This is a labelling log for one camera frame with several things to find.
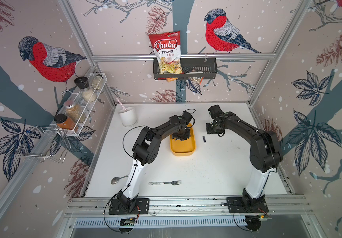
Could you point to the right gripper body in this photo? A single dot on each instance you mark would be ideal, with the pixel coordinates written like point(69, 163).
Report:
point(211, 128)

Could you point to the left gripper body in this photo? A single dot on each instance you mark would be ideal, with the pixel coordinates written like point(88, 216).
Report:
point(184, 135)

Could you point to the yellow plastic storage box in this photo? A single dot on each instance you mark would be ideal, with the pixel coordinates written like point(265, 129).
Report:
point(185, 147)

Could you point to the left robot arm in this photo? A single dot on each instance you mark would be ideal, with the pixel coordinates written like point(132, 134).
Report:
point(145, 151)

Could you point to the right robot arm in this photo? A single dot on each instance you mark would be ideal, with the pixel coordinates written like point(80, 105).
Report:
point(264, 151)

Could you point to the metal fork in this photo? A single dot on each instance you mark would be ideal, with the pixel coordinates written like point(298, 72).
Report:
point(175, 182)

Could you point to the white ceramic cup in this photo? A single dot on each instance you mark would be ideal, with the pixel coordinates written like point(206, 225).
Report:
point(128, 117)

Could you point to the red Chuba cassava chips bag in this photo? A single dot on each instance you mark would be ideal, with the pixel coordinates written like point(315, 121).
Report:
point(167, 49)

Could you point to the pale spice jar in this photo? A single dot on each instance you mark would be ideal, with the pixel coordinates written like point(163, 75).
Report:
point(97, 82)

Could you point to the silver lid spice jar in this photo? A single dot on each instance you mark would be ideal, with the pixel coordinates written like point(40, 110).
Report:
point(74, 111)

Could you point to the black lid spice jar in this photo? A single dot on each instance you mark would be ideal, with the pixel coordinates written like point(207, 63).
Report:
point(86, 91)

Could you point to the orange spice jar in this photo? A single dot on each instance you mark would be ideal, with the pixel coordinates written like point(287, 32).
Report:
point(64, 122)

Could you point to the black wall basket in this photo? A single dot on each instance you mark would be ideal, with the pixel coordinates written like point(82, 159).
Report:
point(191, 67)

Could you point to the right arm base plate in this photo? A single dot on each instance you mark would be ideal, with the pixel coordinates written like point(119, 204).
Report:
point(233, 205)

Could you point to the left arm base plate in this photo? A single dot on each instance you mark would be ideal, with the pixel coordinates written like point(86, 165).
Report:
point(142, 206)

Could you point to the white wire spice rack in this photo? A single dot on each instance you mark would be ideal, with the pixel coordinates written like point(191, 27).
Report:
point(81, 130)

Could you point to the wire hanger rack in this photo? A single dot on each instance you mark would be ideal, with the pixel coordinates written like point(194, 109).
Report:
point(54, 145)

